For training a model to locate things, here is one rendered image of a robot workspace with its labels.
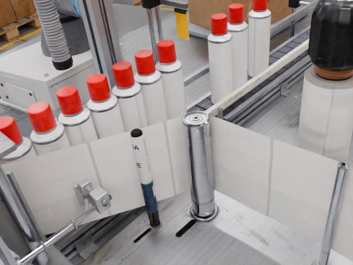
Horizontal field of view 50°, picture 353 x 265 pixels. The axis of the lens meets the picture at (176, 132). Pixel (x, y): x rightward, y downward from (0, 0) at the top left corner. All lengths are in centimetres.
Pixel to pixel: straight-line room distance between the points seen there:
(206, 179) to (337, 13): 29
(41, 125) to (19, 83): 49
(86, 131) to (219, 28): 35
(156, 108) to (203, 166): 20
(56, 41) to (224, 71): 36
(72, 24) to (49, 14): 43
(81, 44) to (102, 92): 49
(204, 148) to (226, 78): 34
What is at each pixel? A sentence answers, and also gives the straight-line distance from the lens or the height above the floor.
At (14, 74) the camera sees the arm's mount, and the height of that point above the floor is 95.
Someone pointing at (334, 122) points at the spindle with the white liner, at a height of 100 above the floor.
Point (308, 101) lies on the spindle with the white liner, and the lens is 62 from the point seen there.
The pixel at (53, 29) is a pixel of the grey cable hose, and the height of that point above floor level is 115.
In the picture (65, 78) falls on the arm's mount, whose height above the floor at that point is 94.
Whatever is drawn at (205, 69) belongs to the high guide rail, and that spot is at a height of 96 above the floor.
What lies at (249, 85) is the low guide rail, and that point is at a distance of 89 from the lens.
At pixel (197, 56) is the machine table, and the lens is 124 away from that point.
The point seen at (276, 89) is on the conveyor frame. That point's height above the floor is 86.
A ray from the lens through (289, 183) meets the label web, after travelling 51.
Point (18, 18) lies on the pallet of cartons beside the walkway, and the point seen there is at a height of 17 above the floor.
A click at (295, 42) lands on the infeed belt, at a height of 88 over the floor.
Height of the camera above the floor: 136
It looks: 36 degrees down
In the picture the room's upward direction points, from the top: 7 degrees counter-clockwise
